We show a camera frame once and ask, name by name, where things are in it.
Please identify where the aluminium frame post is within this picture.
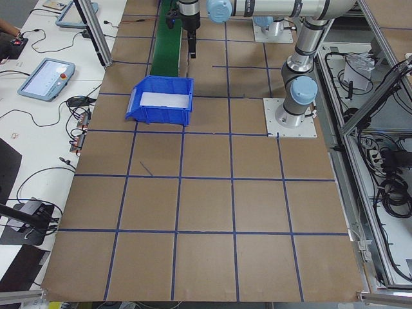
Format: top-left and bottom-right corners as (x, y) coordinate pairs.
(73, 0), (113, 68)

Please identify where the green conveyor belt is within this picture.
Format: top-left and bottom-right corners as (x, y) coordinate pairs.
(150, 1), (182, 77)

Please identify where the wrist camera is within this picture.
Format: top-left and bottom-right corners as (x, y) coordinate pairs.
(165, 8), (179, 30)

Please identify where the blue plastic bin left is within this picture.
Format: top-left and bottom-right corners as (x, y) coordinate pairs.
(125, 75), (194, 126)

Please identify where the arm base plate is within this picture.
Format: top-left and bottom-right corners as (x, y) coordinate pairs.
(263, 98), (317, 138)
(253, 21), (294, 44)

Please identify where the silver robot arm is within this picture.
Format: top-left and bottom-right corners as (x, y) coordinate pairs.
(252, 16), (285, 37)
(206, 1), (355, 129)

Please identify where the teach pendant tablet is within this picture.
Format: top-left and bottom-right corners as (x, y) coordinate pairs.
(17, 58), (75, 102)

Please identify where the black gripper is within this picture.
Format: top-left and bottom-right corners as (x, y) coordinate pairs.
(178, 0), (200, 59)

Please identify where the white foam pad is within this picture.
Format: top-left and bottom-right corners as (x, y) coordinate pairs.
(140, 92), (189, 108)

